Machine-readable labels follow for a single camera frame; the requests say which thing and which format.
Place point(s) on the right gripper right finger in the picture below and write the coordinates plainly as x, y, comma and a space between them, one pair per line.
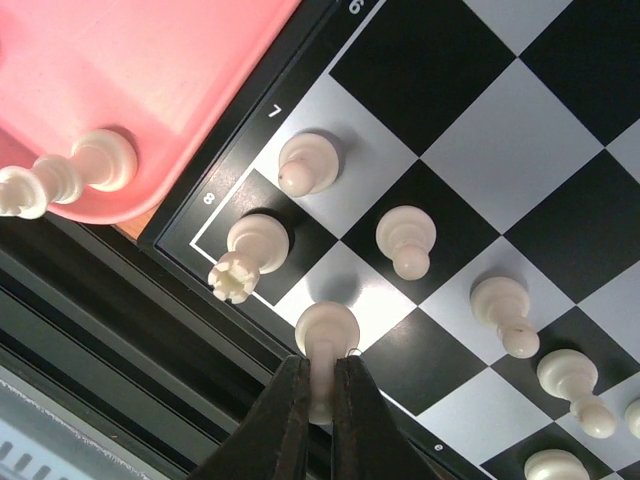
366, 442

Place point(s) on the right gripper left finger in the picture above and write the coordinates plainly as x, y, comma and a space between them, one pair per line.
271, 442

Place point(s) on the white chess piece twelve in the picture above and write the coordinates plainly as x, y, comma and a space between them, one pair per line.
325, 332

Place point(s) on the white chess piece thirteen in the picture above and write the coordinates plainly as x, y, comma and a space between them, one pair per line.
554, 464

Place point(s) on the white chess pawn three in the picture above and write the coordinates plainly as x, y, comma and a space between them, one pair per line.
503, 304

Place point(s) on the white chess piece eleven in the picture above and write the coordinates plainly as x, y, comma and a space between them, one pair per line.
257, 244

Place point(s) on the white chess pawn six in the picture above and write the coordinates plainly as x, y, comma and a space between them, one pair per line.
571, 376

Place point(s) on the white chess pawn two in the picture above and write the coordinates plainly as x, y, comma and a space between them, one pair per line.
632, 417

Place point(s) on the white pawn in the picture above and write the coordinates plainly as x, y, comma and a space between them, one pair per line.
308, 163

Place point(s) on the white chess piece fourteen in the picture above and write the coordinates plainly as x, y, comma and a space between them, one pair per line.
101, 159

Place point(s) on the black white chessboard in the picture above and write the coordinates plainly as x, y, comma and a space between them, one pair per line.
515, 126

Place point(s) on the pink plastic tray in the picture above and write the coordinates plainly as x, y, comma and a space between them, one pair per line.
159, 73

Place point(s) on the black aluminium frame rail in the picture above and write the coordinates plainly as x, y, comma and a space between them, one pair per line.
136, 352

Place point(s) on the light blue cable duct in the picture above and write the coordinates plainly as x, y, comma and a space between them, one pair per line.
38, 442

